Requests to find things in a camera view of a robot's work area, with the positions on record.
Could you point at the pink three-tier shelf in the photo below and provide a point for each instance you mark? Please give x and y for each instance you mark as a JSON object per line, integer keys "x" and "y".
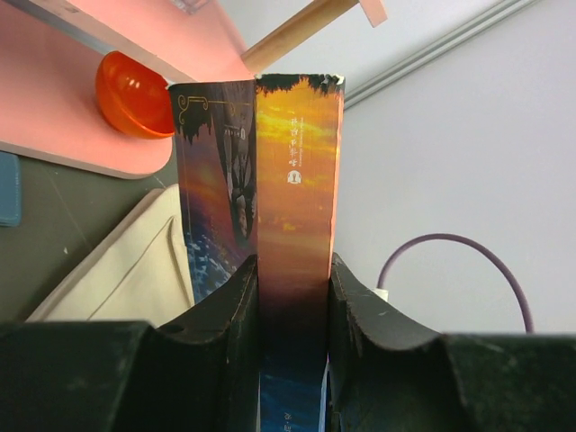
{"x": 83, "y": 83}

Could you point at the small teal notebook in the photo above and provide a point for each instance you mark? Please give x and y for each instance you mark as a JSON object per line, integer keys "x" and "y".
{"x": 10, "y": 190}

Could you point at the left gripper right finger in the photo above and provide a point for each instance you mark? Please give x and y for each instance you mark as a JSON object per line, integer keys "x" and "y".
{"x": 389, "y": 373}

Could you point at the cream canvas backpack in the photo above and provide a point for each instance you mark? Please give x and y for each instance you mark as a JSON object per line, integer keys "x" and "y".
{"x": 139, "y": 271}

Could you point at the blue paperback book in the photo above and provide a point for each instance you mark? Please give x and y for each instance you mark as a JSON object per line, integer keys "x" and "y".
{"x": 258, "y": 164}

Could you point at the orange bowl bottom shelf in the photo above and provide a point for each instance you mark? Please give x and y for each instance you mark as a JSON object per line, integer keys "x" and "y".
{"x": 133, "y": 98}

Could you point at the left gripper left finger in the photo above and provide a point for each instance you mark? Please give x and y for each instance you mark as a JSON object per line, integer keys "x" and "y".
{"x": 198, "y": 372}

